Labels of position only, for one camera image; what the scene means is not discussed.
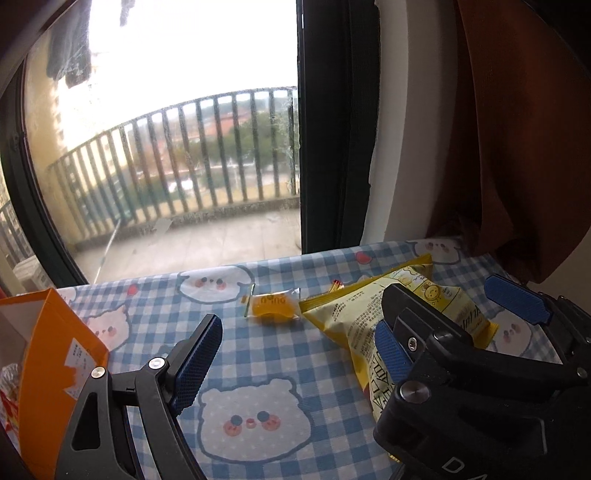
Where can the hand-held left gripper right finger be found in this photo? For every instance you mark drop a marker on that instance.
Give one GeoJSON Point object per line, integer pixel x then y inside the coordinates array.
{"type": "Point", "coordinates": [390, 350]}

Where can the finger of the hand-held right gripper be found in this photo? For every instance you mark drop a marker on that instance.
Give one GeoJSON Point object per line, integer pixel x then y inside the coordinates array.
{"type": "Point", "coordinates": [517, 300]}
{"type": "Point", "coordinates": [415, 323]}

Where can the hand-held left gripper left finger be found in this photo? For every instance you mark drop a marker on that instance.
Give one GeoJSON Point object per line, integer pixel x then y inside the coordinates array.
{"type": "Point", "coordinates": [196, 364]}

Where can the pale yellow snack bag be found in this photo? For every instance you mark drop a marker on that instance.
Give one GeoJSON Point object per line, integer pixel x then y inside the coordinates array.
{"type": "Point", "coordinates": [351, 318]}

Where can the small orange snack packet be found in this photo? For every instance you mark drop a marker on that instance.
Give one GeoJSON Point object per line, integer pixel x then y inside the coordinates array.
{"type": "Point", "coordinates": [272, 307]}

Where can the orange cardboard box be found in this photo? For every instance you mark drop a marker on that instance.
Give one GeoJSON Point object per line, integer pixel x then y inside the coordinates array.
{"type": "Point", "coordinates": [51, 369]}

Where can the blue checked bear-print tablecloth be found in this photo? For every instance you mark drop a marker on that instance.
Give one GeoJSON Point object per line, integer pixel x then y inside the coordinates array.
{"type": "Point", "coordinates": [277, 350]}

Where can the small red yellow candy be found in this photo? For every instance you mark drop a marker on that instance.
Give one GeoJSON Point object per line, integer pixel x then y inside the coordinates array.
{"type": "Point", "coordinates": [336, 286]}

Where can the thin grey pole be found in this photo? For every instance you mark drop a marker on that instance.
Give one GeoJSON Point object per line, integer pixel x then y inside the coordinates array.
{"type": "Point", "coordinates": [107, 249]}

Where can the brown curtain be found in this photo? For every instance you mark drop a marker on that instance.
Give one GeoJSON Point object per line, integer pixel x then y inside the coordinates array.
{"type": "Point", "coordinates": [517, 138]}

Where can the white plastic stool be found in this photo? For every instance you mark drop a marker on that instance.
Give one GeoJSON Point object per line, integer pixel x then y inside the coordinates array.
{"type": "Point", "coordinates": [30, 272]}

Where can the dark balcony railing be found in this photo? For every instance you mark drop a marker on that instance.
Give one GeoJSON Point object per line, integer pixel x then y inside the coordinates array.
{"type": "Point", "coordinates": [184, 104]}

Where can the grey hanging towel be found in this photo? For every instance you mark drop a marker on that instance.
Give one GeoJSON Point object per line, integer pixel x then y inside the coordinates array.
{"type": "Point", "coordinates": [69, 50]}

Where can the grey hanging garment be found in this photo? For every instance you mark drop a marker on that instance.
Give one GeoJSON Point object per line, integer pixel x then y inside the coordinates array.
{"type": "Point", "coordinates": [127, 11]}

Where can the black window frame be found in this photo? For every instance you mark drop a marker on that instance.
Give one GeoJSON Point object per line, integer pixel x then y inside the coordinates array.
{"type": "Point", "coordinates": [332, 138]}

